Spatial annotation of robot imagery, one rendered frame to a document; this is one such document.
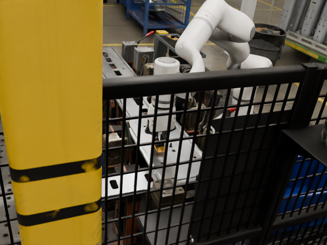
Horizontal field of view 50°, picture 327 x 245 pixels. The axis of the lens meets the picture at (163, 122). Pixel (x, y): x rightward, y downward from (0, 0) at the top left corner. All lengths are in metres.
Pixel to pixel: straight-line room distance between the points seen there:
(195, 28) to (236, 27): 0.22
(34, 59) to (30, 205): 0.17
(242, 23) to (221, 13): 0.12
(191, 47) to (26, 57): 0.92
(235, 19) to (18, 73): 1.17
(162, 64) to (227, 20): 0.39
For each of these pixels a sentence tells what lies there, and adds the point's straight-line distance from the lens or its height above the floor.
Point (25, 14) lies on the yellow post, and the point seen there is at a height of 1.67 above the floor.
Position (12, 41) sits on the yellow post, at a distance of 0.33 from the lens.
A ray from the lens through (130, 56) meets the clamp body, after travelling 2.26.
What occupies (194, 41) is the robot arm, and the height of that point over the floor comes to 1.40.
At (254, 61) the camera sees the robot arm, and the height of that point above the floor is 1.19.
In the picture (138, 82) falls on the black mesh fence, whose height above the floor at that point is 1.55.
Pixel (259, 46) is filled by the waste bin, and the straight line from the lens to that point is 4.43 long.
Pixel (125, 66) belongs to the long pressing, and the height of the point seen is 1.00.
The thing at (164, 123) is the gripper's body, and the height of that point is 1.12.
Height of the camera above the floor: 1.75
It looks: 30 degrees down
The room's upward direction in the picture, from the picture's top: 6 degrees clockwise
